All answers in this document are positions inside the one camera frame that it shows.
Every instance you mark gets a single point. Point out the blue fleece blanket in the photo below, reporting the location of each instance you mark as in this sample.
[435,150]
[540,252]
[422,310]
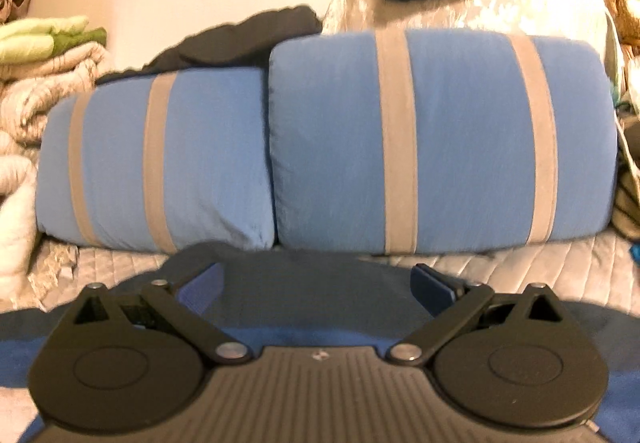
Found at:
[310,295]

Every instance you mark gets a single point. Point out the brown teddy bear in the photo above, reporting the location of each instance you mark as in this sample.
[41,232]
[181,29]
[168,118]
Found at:
[625,13]

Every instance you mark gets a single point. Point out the white comforter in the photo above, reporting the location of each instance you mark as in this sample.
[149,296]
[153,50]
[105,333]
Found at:
[15,203]

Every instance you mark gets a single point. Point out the grey quilted bedspread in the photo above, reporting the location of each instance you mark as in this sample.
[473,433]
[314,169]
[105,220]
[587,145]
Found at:
[550,268]

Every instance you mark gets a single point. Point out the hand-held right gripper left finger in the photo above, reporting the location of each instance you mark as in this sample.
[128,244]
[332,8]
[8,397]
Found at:
[206,290]

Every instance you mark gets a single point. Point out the lace-trimmed sheer cover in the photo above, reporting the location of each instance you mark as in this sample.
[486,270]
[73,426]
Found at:
[52,268]

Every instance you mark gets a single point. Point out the dark cloth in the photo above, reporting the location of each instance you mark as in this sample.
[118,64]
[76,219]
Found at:
[235,40]

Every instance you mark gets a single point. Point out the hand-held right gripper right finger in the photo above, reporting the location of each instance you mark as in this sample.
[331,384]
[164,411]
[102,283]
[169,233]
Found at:
[430,287]

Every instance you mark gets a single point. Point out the silver patterned cushion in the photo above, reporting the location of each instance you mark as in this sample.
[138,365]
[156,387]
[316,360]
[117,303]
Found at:
[450,13]

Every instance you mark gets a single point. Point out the blue grey-striped pillow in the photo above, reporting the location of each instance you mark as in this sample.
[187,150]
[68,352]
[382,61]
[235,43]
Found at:
[460,143]
[200,163]

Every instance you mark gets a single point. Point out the light green blanket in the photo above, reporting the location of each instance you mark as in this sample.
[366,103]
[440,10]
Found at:
[40,40]

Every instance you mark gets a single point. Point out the beige knit blanket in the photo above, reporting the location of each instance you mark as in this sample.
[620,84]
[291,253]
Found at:
[45,88]

